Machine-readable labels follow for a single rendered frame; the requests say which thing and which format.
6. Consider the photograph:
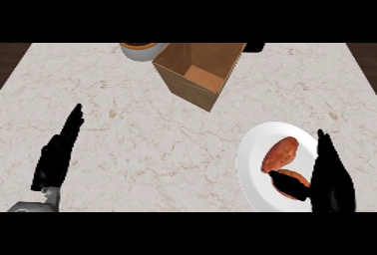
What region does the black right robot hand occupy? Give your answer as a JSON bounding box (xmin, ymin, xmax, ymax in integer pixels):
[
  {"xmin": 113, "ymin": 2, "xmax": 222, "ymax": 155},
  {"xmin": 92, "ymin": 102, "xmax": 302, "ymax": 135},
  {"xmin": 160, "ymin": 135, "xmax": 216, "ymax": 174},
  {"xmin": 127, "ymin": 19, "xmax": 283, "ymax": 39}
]
[{"xmin": 266, "ymin": 128, "xmax": 357, "ymax": 213}]

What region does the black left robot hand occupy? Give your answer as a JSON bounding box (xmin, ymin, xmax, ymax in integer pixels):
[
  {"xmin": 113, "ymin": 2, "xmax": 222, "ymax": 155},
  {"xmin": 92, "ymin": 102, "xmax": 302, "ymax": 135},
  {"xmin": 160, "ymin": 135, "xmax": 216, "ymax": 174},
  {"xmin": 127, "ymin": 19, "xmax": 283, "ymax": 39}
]
[{"xmin": 30, "ymin": 103, "xmax": 86, "ymax": 192}]

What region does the orange sweet potato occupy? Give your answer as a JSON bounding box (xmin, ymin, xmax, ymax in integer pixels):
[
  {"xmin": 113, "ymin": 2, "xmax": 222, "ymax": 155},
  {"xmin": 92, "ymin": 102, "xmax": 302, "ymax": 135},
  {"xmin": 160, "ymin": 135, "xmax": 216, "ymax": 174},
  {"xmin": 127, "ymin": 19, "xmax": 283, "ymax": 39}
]
[
  {"xmin": 274, "ymin": 168, "xmax": 312, "ymax": 201},
  {"xmin": 259, "ymin": 135, "xmax": 300, "ymax": 174}
]

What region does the white round plate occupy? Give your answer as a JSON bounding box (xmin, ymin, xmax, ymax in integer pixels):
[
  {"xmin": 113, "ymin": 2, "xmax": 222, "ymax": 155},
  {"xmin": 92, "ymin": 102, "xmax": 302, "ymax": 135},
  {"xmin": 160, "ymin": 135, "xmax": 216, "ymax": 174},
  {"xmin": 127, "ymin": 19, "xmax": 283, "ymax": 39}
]
[{"xmin": 234, "ymin": 121, "xmax": 321, "ymax": 213}]

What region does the brown cardboard box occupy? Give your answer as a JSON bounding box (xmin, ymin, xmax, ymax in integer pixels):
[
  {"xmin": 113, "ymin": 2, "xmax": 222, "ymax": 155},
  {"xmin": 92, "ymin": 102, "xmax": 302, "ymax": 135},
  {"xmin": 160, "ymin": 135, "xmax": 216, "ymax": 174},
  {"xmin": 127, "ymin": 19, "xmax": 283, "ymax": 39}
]
[{"xmin": 153, "ymin": 42, "xmax": 247, "ymax": 113}]

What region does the grey bowl with orange contents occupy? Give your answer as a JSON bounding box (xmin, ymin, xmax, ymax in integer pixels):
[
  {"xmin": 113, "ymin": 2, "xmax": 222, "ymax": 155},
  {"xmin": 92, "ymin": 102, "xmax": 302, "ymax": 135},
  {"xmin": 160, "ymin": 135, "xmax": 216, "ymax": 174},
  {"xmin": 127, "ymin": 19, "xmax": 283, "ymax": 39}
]
[{"xmin": 119, "ymin": 42, "xmax": 170, "ymax": 63}]

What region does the black object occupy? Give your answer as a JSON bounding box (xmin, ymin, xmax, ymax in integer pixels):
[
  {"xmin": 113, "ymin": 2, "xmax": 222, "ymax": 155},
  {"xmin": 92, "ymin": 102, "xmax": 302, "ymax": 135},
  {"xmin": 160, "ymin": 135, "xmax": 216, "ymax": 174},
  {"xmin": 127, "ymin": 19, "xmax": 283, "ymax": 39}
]
[{"xmin": 241, "ymin": 42, "xmax": 266, "ymax": 54}]

